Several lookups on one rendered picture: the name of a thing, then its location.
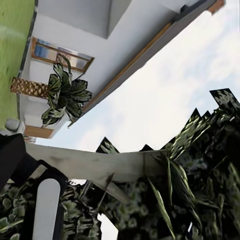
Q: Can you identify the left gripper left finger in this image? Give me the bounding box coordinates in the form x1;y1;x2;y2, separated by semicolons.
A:
0;133;26;193

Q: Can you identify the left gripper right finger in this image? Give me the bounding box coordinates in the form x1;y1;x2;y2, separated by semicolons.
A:
224;133;240;173

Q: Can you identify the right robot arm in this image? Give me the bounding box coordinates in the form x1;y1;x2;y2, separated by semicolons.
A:
0;118;69;240

